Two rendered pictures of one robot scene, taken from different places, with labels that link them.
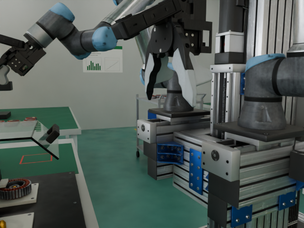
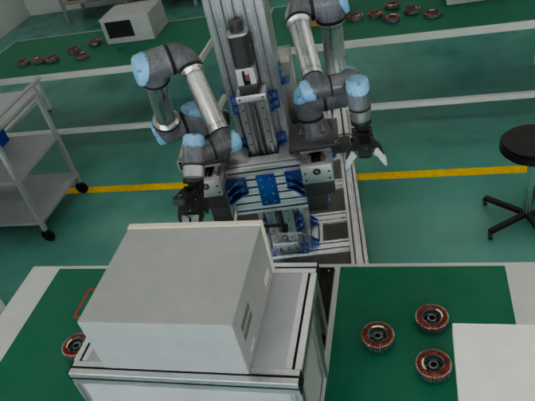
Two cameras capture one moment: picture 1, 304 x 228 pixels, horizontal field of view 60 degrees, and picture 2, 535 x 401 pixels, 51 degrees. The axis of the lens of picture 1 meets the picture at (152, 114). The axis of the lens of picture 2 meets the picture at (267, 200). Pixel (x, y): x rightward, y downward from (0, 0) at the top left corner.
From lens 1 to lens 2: 191 cm
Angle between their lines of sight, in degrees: 54
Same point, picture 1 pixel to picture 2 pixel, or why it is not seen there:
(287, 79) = (334, 103)
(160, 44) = not seen: hidden behind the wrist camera
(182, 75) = (382, 157)
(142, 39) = (168, 103)
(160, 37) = not seen: hidden behind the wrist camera
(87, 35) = (223, 147)
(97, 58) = not seen: outside the picture
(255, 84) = (312, 111)
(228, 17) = (247, 55)
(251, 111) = (314, 129)
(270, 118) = (326, 128)
